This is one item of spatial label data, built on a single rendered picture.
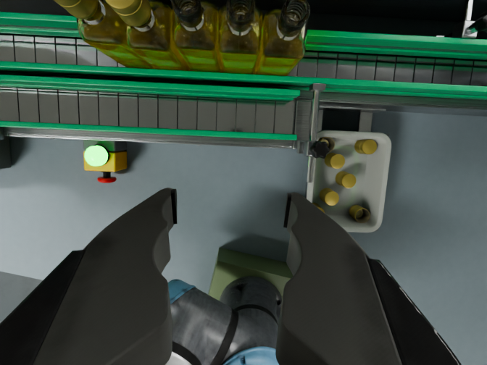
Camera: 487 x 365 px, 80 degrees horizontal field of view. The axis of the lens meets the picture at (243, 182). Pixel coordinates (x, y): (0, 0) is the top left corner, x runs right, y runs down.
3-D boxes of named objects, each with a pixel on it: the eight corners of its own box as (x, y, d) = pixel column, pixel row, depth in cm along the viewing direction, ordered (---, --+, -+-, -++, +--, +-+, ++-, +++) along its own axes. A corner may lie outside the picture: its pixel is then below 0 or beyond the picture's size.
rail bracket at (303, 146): (315, 91, 57) (337, 79, 44) (308, 177, 59) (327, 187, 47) (299, 90, 57) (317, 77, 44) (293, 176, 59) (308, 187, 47)
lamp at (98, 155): (109, 145, 63) (103, 145, 60) (109, 166, 64) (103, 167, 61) (88, 144, 63) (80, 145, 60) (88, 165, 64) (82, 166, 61)
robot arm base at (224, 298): (267, 343, 71) (269, 377, 61) (209, 321, 70) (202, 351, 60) (293, 290, 68) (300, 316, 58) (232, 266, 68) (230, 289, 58)
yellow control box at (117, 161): (127, 139, 71) (114, 140, 63) (128, 170, 72) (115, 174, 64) (98, 138, 70) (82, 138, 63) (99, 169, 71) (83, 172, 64)
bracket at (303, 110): (306, 104, 64) (314, 101, 57) (303, 148, 65) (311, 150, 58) (290, 103, 64) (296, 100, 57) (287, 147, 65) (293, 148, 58)
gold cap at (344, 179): (348, 185, 72) (356, 189, 67) (334, 185, 71) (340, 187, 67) (350, 171, 71) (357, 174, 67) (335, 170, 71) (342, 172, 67)
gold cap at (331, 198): (333, 202, 72) (338, 206, 68) (318, 201, 72) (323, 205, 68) (334, 187, 72) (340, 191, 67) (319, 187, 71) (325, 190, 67)
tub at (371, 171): (375, 133, 71) (393, 132, 63) (364, 221, 75) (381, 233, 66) (304, 129, 71) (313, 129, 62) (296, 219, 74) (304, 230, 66)
